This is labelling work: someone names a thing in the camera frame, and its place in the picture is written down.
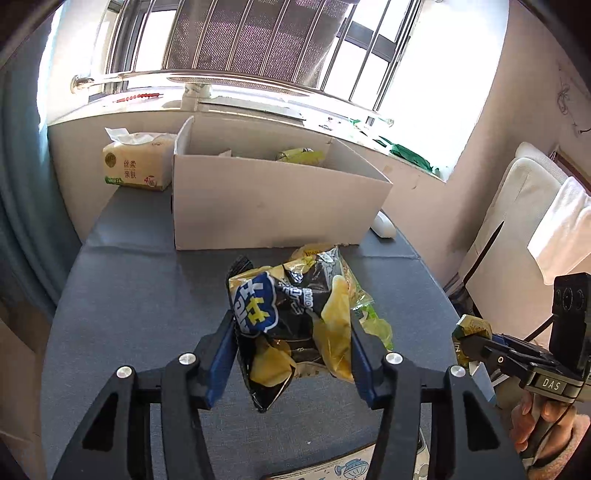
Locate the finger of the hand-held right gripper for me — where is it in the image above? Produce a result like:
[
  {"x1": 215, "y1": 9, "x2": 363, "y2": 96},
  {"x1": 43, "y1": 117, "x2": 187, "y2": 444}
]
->
[
  {"x1": 489, "y1": 333, "x2": 555, "y2": 357},
  {"x1": 461, "y1": 336, "x2": 534, "y2": 378}
]

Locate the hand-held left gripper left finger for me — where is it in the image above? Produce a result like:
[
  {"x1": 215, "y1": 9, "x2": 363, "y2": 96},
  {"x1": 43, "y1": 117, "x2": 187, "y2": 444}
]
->
[{"x1": 51, "y1": 311, "x2": 239, "y2": 480}]

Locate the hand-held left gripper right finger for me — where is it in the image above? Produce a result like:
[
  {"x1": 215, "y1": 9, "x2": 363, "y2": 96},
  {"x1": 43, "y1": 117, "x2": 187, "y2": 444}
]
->
[{"x1": 349, "y1": 311, "x2": 527, "y2": 480}]

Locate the small olive green snack packet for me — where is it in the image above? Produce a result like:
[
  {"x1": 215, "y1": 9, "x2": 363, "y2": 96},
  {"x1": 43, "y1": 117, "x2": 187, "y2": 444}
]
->
[{"x1": 452, "y1": 314, "x2": 492, "y2": 374}]

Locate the pastel cartoon snack bag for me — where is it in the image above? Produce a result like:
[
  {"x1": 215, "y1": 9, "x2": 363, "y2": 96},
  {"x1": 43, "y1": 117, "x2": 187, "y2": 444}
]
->
[{"x1": 291, "y1": 244, "x2": 394, "y2": 352}]

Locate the black yellow chip bag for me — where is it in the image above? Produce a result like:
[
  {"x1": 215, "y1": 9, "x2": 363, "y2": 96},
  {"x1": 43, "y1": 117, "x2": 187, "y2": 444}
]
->
[{"x1": 227, "y1": 247, "x2": 370, "y2": 413}]

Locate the white cardboard box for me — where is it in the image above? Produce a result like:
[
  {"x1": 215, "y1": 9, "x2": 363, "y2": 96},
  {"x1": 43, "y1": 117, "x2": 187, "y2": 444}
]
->
[{"x1": 172, "y1": 114, "x2": 393, "y2": 251}]

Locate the yellow green snack packet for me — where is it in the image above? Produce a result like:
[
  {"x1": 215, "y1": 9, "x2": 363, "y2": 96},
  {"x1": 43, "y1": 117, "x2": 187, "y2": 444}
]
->
[{"x1": 276, "y1": 147, "x2": 326, "y2": 167}]

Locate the person's right forearm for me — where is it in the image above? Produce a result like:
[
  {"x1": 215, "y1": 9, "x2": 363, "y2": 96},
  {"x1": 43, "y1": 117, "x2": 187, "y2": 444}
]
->
[{"x1": 524, "y1": 411, "x2": 591, "y2": 480}]

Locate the person's right hand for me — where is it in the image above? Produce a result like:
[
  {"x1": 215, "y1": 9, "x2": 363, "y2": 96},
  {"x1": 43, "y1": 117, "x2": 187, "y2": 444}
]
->
[{"x1": 510, "y1": 390, "x2": 578, "y2": 455}]

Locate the white towel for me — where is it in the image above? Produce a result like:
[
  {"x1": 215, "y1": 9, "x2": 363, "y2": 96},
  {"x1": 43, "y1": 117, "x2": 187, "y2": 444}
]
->
[{"x1": 527, "y1": 176, "x2": 591, "y2": 284}]

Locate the white illustrated mat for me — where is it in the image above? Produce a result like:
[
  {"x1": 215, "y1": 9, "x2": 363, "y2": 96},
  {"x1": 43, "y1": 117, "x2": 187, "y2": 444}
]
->
[{"x1": 261, "y1": 440, "x2": 437, "y2": 480}]

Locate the white folding chair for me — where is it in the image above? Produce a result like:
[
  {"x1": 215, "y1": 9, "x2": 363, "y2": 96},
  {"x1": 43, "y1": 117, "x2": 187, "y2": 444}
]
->
[{"x1": 462, "y1": 142, "x2": 568, "y2": 333}]

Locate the beige tissue pack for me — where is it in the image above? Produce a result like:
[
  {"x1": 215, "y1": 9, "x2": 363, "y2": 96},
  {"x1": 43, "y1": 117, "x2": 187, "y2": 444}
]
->
[{"x1": 102, "y1": 127, "x2": 178, "y2": 192}]

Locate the green cloth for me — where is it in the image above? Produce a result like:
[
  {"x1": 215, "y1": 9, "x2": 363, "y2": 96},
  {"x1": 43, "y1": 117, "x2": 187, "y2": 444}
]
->
[{"x1": 351, "y1": 119, "x2": 446, "y2": 178}]

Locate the grey flat board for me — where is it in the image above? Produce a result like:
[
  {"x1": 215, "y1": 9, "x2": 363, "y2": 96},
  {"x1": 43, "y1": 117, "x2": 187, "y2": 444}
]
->
[{"x1": 210, "y1": 95, "x2": 306, "y2": 121}]

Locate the white cup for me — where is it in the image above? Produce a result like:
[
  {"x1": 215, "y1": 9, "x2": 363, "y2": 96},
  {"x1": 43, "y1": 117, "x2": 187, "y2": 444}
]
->
[{"x1": 181, "y1": 83, "x2": 213, "y2": 112}]

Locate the blue curtain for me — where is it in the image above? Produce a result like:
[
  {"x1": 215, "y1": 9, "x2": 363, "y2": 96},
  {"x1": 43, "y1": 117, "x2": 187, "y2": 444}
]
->
[{"x1": 0, "y1": 18, "x2": 84, "y2": 324}]

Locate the steel window railing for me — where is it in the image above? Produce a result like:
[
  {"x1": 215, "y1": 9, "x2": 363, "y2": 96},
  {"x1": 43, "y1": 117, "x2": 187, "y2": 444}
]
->
[{"x1": 70, "y1": 69, "x2": 395, "y2": 127}]

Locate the steel window grille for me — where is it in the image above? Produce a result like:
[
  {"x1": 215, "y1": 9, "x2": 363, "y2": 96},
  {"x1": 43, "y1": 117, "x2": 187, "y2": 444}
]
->
[{"x1": 106, "y1": 0, "x2": 421, "y2": 116}]

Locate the striped hanging towel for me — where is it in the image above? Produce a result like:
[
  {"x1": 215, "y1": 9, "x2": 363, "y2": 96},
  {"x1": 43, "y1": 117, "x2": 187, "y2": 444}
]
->
[{"x1": 163, "y1": 0, "x2": 361, "y2": 88}]

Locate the wooden frame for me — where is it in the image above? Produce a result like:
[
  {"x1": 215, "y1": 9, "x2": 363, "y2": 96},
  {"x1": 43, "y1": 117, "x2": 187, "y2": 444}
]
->
[{"x1": 551, "y1": 145, "x2": 591, "y2": 185}]

